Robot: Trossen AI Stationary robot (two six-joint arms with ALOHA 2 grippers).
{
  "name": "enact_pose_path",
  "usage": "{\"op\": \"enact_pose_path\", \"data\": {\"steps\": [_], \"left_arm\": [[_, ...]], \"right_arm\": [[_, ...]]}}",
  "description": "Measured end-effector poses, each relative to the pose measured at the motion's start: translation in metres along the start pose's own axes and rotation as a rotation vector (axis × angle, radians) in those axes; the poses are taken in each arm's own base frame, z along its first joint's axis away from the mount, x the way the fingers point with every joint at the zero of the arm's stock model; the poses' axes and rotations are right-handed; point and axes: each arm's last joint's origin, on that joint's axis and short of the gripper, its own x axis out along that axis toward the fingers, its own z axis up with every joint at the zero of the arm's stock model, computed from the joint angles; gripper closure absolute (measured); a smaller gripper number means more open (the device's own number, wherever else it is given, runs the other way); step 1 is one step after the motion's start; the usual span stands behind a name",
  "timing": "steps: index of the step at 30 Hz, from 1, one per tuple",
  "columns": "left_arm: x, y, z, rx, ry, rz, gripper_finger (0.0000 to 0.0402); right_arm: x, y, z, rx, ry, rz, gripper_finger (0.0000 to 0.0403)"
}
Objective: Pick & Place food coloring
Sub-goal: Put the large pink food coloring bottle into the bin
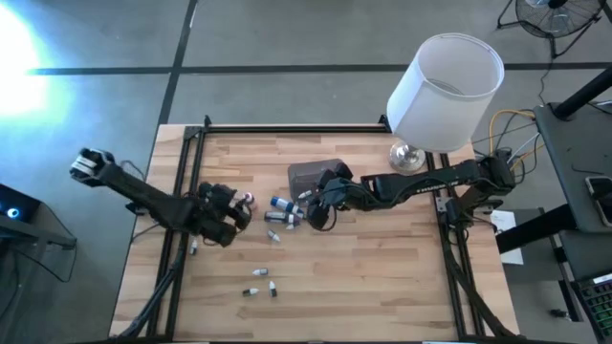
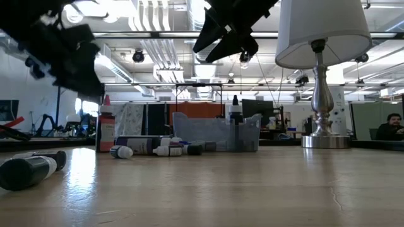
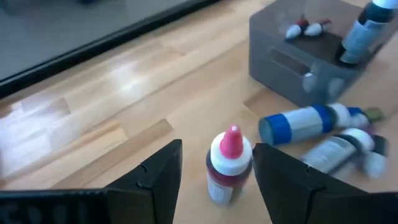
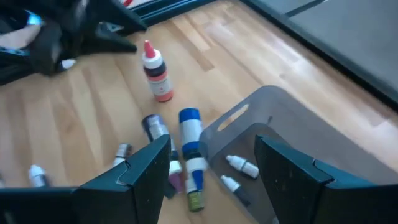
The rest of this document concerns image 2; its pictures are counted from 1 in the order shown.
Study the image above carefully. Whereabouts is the green partition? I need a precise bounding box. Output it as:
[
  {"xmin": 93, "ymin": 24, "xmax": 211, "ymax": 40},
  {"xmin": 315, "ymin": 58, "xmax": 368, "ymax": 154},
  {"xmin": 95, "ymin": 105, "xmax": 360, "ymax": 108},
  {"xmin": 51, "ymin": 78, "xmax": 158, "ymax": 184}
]
[{"xmin": 350, "ymin": 101, "xmax": 404, "ymax": 143}]

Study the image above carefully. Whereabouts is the person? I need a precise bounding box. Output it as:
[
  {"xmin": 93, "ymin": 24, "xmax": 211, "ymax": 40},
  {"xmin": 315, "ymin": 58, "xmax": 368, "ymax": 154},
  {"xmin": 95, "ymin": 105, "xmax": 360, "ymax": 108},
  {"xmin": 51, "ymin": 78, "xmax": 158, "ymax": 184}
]
[{"xmin": 375, "ymin": 112, "xmax": 404, "ymax": 141}]

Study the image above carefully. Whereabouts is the black aluminium table frame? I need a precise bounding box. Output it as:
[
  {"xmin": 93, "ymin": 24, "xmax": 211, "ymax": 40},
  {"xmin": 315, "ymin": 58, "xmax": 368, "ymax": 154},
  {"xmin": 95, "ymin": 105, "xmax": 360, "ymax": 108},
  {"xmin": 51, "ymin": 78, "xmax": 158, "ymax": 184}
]
[{"xmin": 0, "ymin": 137, "xmax": 404, "ymax": 153}]

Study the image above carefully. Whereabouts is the black overhead crossbar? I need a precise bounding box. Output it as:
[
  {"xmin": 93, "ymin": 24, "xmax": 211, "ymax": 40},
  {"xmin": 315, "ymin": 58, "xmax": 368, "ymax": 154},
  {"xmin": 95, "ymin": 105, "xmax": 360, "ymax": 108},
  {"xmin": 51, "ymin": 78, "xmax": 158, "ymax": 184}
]
[{"xmin": 93, "ymin": 30, "xmax": 404, "ymax": 40}]

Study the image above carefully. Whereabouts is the dark wall screen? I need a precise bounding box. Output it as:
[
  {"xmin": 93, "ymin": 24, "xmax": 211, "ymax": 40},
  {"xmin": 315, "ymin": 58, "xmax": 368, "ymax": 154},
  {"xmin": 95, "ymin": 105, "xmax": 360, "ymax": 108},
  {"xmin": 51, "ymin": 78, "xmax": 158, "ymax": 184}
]
[{"xmin": 0, "ymin": 99, "xmax": 20, "ymax": 122}]

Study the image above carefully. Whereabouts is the small black bottle white cap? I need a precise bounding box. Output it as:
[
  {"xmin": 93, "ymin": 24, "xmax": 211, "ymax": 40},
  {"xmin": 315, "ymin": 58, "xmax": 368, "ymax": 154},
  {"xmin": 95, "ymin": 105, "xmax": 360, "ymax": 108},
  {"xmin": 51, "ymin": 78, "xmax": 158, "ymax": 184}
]
[
  {"xmin": 152, "ymin": 145, "xmax": 184, "ymax": 158},
  {"xmin": 0, "ymin": 155, "xmax": 58, "ymax": 192},
  {"xmin": 109, "ymin": 145, "xmax": 134, "ymax": 160}
]

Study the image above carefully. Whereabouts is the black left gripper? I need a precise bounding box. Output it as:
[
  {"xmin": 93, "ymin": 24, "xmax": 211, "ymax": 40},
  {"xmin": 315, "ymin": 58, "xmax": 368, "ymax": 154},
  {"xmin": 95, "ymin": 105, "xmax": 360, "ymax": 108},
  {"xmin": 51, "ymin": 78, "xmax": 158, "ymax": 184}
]
[{"xmin": 18, "ymin": 24, "xmax": 105, "ymax": 98}]

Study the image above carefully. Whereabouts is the large black-tipped dye bottle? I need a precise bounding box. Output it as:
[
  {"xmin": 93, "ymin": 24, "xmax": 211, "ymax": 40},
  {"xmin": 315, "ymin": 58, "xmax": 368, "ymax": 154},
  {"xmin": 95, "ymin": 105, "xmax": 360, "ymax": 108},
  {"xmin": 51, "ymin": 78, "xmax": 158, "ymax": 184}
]
[{"xmin": 227, "ymin": 94, "xmax": 246, "ymax": 152}]

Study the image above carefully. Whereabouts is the small blue bottle white cap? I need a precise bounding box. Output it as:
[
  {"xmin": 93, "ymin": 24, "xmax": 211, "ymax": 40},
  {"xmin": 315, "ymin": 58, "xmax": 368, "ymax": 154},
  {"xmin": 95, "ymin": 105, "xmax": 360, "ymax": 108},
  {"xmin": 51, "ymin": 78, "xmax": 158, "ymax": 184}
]
[{"xmin": 9, "ymin": 149, "xmax": 68, "ymax": 172}]

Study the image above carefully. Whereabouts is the large pink-tipped dye bottle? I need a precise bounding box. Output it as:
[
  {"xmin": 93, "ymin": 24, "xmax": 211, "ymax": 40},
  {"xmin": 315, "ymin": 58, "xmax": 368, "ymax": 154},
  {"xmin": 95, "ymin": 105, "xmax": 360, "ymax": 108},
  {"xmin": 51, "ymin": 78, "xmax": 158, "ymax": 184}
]
[{"xmin": 96, "ymin": 94, "xmax": 116, "ymax": 154}]

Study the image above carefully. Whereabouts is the orange partition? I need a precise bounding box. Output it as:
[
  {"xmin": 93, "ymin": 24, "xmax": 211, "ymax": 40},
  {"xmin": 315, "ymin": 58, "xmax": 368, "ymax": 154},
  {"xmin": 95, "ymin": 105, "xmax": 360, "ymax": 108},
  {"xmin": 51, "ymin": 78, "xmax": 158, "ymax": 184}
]
[{"xmin": 169, "ymin": 102, "xmax": 225, "ymax": 127}]

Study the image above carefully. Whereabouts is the white dome lamp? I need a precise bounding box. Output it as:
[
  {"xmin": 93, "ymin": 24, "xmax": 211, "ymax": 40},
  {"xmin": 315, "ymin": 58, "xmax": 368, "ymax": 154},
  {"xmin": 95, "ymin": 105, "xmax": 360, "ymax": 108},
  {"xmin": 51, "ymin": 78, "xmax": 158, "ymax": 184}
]
[{"xmin": 65, "ymin": 112, "xmax": 82, "ymax": 124}]

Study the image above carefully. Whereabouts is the white patterned sheet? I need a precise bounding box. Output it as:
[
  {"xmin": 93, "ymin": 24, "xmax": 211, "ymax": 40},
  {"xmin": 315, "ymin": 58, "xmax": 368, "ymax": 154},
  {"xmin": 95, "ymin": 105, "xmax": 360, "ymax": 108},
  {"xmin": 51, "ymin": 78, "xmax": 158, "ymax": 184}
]
[{"xmin": 114, "ymin": 103, "xmax": 145, "ymax": 141}]

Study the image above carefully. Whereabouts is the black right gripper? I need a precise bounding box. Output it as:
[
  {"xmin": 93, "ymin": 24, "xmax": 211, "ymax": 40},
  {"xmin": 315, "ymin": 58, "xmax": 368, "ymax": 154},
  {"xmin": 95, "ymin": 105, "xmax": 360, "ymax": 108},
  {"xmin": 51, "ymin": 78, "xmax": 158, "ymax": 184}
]
[{"xmin": 193, "ymin": 0, "xmax": 280, "ymax": 63}]

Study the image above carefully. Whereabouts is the large green-tipped dye bottle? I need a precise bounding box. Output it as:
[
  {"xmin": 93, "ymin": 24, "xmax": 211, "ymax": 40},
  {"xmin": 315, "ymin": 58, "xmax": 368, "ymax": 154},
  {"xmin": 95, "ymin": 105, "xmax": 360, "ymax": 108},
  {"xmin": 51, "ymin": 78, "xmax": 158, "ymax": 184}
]
[{"xmin": 182, "ymin": 143, "xmax": 204, "ymax": 156}]

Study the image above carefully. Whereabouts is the white-shade silver table lamp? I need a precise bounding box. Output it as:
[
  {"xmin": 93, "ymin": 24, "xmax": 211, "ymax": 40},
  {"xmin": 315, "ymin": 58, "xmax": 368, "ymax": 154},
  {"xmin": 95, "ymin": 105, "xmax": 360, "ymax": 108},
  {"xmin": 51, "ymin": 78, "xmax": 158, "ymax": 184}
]
[{"xmin": 275, "ymin": 0, "xmax": 373, "ymax": 149}]

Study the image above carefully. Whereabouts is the black background rig frame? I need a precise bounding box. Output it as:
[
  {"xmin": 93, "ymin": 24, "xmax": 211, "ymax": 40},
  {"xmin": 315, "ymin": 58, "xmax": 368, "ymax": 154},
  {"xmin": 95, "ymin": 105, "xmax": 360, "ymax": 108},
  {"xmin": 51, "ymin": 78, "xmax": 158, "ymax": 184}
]
[
  {"xmin": 175, "ymin": 83, "xmax": 223, "ymax": 118},
  {"xmin": 56, "ymin": 84, "xmax": 62, "ymax": 129}
]

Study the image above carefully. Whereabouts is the dark monitor on stand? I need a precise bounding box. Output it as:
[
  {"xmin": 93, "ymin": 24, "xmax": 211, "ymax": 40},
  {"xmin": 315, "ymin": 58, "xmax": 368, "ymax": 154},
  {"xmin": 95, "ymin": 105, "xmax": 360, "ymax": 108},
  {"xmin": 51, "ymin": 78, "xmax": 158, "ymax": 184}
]
[{"xmin": 242, "ymin": 98, "xmax": 275, "ymax": 127}]

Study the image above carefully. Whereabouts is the large purple dye bottle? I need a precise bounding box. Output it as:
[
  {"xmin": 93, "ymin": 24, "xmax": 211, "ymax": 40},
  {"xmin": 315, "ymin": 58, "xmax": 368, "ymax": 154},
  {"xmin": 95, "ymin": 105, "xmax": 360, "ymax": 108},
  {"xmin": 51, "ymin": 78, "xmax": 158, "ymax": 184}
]
[{"xmin": 115, "ymin": 135, "xmax": 184, "ymax": 156}]

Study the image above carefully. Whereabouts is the black curtain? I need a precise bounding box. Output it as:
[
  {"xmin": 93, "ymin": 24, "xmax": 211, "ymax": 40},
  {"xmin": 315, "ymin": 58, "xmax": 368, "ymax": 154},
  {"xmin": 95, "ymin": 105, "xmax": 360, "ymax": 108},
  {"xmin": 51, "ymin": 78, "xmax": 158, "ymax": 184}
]
[{"xmin": 146, "ymin": 103, "xmax": 171, "ymax": 139}]

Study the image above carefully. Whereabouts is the translucent grey plastic bin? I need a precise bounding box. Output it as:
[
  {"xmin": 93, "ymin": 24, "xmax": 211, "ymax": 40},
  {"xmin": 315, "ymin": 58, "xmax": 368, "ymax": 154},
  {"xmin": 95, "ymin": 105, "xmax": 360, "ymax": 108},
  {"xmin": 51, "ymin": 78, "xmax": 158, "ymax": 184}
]
[{"xmin": 172, "ymin": 112, "xmax": 263, "ymax": 153}]

